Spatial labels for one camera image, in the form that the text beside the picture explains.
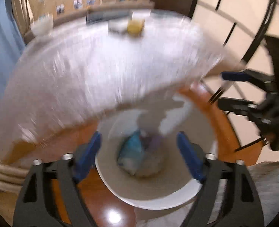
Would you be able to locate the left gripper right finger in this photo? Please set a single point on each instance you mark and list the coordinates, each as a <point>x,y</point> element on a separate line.
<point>241,205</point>

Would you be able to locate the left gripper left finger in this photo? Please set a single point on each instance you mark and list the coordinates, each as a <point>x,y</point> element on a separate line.
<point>50,196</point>

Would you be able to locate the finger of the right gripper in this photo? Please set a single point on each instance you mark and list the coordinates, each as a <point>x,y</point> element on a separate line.
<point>236,106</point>
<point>235,76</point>

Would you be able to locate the clear floss pick box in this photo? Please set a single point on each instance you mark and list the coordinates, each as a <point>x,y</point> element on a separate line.
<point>131,154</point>

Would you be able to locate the black foldable phone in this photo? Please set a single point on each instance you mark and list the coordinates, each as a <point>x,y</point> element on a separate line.
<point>104,16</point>

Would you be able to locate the white ceramic footed bowl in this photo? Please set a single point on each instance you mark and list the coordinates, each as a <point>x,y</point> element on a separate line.
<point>42,25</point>

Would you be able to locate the beige curtain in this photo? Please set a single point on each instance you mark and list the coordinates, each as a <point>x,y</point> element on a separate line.
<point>23,15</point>

